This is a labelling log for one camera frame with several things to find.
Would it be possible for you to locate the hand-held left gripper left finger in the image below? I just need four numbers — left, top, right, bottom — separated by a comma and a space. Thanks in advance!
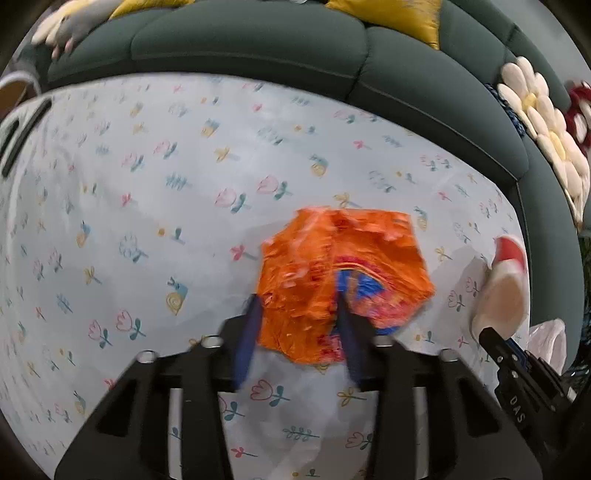
54, 293, 266, 480

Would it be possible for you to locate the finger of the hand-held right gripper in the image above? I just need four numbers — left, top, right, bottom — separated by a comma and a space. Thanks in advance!
479, 327, 578, 404
494, 364, 557, 464

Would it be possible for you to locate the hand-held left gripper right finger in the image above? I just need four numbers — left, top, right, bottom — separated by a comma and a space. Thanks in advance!
335, 291, 543, 480

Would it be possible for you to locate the orange snack bag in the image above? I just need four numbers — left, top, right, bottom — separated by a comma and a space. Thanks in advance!
255, 207, 436, 366

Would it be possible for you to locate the white plastic bag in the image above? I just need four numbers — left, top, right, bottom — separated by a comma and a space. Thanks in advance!
526, 318, 568, 374

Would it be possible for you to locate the floral tablecloth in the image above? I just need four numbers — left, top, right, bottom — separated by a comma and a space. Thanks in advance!
0, 74, 529, 480

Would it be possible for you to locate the white flower-shaped cushion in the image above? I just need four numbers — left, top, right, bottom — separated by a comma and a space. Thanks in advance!
498, 56, 591, 232

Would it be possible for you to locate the red plush toy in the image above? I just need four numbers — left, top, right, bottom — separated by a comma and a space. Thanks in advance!
567, 80, 591, 160

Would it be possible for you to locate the blue patterned cloth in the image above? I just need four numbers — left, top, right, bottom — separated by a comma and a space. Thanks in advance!
485, 83, 527, 137

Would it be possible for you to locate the dark green sofa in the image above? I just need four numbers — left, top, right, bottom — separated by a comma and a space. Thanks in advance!
46, 0, 585, 324

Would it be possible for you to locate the black remote control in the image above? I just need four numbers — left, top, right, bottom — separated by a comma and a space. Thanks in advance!
2, 98, 52, 178
0, 117, 19, 158

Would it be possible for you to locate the yellow cushion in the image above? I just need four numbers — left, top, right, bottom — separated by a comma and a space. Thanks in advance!
108, 0, 195, 19
325, 0, 444, 51

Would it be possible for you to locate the brown container white rim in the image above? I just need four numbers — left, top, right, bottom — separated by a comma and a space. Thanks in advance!
0, 74, 42, 118

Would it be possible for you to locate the white grey plush toy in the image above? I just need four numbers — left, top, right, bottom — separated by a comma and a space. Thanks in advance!
31, 0, 118, 61

